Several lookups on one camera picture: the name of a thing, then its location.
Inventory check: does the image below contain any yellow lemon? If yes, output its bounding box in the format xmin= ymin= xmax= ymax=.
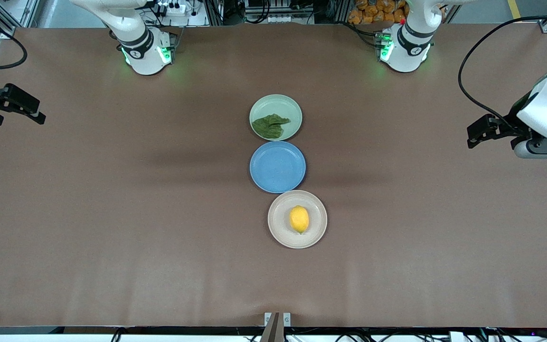
xmin=289 ymin=205 xmax=310 ymax=235

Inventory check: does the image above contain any grey camera pole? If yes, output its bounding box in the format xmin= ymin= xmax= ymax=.
xmin=260 ymin=312 xmax=284 ymax=342

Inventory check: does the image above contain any green lettuce leaf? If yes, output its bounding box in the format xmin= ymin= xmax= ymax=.
xmin=252 ymin=114 xmax=291 ymax=140

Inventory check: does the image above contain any aluminium rack post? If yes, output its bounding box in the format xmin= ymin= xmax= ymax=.
xmin=206 ymin=0 xmax=224 ymax=27
xmin=333 ymin=0 xmax=351 ymax=23

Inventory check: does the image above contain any grey equipment rack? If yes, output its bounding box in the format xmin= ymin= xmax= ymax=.
xmin=243 ymin=0 xmax=317 ymax=24

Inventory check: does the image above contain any white power strip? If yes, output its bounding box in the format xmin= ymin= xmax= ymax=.
xmin=156 ymin=1 xmax=188 ymax=16

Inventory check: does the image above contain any blue plate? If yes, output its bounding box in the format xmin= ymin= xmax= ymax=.
xmin=249 ymin=141 xmax=307 ymax=194

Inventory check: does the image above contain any beige plate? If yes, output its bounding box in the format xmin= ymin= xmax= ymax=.
xmin=267 ymin=190 xmax=328 ymax=249

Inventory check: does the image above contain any small metal bracket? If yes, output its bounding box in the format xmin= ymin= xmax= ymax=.
xmin=264 ymin=312 xmax=292 ymax=328

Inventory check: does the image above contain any light green plate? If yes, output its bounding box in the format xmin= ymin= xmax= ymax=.
xmin=249 ymin=94 xmax=303 ymax=141

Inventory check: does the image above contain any black base cable bundle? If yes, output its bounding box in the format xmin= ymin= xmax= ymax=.
xmin=345 ymin=21 xmax=383 ymax=48

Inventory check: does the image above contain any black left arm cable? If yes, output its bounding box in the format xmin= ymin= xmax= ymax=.
xmin=458 ymin=15 xmax=547 ymax=125

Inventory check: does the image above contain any orange packets pile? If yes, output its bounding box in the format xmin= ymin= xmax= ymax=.
xmin=348 ymin=0 xmax=408 ymax=25

